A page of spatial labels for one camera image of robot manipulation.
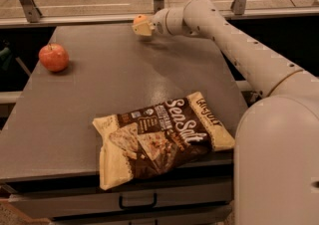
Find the brown sea salt chip bag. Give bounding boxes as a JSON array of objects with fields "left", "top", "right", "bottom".
[{"left": 93, "top": 92, "right": 234, "bottom": 190}]

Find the grey upper drawer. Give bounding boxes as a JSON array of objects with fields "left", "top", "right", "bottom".
[{"left": 9, "top": 176, "right": 233, "bottom": 219}]

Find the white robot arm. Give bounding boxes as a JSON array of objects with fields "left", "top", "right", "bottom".
[{"left": 133, "top": 0, "right": 319, "bottom": 225}]

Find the grey drawer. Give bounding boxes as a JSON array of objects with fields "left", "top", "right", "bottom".
[
  {"left": 50, "top": 205, "right": 231, "bottom": 225},
  {"left": 9, "top": 176, "right": 233, "bottom": 219}
]

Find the grey lower drawer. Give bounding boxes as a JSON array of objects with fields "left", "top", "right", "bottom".
[{"left": 50, "top": 205, "right": 231, "bottom": 225}]

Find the red apple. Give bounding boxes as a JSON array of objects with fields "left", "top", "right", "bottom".
[{"left": 39, "top": 44, "right": 69, "bottom": 73}]

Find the orange fruit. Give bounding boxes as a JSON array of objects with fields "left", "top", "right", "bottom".
[{"left": 134, "top": 14, "right": 148, "bottom": 24}]

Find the black drawer handle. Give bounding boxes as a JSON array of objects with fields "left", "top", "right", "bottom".
[{"left": 119, "top": 193, "right": 158, "bottom": 210}]

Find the grey horizontal rail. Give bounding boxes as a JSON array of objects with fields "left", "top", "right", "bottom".
[{"left": 0, "top": 7, "right": 319, "bottom": 29}]

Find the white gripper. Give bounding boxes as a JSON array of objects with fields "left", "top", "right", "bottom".
[{"left": 133, "top": 7, "right": 183, "bottom": 36}]

